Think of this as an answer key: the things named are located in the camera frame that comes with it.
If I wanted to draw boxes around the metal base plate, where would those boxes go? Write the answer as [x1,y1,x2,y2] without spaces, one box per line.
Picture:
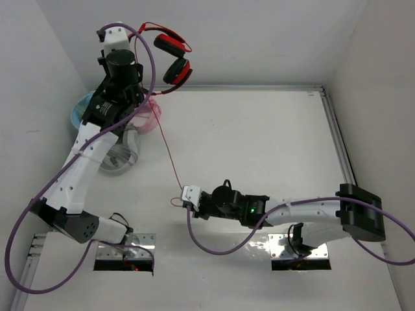
[268,233,329,260]
[96,233,156,260]

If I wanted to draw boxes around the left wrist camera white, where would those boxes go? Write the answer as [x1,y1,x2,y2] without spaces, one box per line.
[97,27,130,57]

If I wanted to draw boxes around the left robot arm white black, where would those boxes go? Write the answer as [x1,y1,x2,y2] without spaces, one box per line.
[31,49,144,244]

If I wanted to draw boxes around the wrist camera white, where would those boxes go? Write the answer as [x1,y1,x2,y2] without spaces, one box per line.
[97,27,130,57]
[180,185,202,211]

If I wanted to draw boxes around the red black headphones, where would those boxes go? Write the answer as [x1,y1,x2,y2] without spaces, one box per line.
[128,21,194,208]

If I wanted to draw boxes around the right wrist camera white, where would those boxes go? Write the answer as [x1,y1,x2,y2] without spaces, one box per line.
[180,185,202,211]

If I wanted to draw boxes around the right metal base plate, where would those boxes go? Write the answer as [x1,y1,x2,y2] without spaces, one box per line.
[268,233,329,260]

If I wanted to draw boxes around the light blue headphones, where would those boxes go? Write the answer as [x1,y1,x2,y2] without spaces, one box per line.
[70,91,94,130]

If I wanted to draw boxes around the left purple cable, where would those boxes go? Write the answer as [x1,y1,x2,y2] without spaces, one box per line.
[5,21,156,295]

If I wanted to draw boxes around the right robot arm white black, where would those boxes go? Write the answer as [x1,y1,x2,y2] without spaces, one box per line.
[182,180,386,259]

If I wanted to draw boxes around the pink headphones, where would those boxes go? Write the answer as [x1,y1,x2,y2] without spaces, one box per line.
[131,97,162,135]

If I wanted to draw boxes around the grey white headphones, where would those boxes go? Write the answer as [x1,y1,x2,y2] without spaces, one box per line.
[99,123,140,176]

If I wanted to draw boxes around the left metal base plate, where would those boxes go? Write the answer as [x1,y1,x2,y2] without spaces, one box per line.
[96,233,156,260]

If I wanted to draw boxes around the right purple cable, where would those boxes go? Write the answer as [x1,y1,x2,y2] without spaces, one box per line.
[186,196,415,266]

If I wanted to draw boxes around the purple cable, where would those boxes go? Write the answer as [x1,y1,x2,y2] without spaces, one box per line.
[5,21,156,295]
[186,196,415,266]

